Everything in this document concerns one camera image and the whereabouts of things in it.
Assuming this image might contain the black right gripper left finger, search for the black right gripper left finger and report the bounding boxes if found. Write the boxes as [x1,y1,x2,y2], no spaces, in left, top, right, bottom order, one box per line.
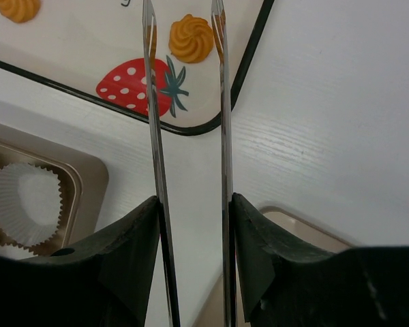
[0,197,160,326]

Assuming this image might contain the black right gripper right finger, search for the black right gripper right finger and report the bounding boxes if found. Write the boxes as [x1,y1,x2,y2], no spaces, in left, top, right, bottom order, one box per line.
[232,193,409,326]

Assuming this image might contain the orange swirl cookie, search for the orange swirl cookie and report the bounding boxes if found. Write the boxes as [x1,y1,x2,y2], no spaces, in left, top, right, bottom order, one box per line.
[0,0,42,24]
[168,14,214,63]

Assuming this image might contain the silver metal tongs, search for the silver metal tongs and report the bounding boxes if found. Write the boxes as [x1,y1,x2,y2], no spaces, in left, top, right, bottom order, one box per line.
[142,1,237,326]

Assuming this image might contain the gold tin lid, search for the gold tin lid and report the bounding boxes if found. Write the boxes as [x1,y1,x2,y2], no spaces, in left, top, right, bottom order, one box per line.
[177,205,362,327]

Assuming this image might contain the gold square tin box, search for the gold square tin box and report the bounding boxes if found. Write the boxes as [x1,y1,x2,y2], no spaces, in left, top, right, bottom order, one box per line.
[0,124,109,260]

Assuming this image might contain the strawberry print tray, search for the strawberry print tray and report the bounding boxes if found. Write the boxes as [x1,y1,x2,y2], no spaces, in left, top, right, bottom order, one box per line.
[0,0,275,136]

